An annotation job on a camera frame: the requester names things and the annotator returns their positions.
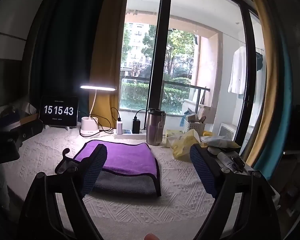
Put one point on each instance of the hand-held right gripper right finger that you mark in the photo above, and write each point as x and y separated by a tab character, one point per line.
202	167

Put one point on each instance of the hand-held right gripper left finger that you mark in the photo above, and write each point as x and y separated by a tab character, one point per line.
96	166

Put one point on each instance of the purple and grey towel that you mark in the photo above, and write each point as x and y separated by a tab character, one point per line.
130	157

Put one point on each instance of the person's right hand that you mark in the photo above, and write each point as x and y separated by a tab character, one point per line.
152	237

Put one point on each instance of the white tube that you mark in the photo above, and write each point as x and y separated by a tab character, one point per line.
225	159

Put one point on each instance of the yellow plastic bag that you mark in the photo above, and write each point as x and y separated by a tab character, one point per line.
183	142

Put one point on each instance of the white plastic packet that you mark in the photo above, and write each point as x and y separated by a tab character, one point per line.
221	141

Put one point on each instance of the white textured tablecloth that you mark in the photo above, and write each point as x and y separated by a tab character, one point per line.
180	192

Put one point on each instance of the small black device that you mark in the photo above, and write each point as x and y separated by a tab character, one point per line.
238	163

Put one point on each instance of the white desk lamp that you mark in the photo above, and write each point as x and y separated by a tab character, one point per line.
90	128

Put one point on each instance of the white slotted storage basket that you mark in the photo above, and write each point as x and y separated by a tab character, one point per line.
195	128

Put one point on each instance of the white box on balcony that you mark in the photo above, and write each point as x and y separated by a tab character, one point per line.
226	131

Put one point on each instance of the white plug-in charger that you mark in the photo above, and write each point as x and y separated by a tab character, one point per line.
120	128

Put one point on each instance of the white power strip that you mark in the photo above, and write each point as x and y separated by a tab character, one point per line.
130	135

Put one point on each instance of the black plug-in charger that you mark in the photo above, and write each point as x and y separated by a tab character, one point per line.
136	126

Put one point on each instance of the stainless steel tumbler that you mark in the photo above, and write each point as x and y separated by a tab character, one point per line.
155	130

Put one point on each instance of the black tablet clock display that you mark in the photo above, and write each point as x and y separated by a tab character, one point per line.
58	110

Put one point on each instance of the black balcony railing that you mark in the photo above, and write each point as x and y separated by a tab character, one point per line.
200	87

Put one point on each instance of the white hanging shirt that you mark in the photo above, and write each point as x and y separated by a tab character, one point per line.
238	72

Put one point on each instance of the teal curtain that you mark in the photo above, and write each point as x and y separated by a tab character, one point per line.
286	105

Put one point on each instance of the yellow curtain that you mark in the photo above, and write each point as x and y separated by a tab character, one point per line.
105	55
268	80

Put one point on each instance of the dark green curtain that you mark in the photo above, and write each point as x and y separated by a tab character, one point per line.
65	55

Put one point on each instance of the dark hanging garment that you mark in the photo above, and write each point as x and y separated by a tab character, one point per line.
259	61

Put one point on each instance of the black sliding door frame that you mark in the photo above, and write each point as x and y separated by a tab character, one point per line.
160	55

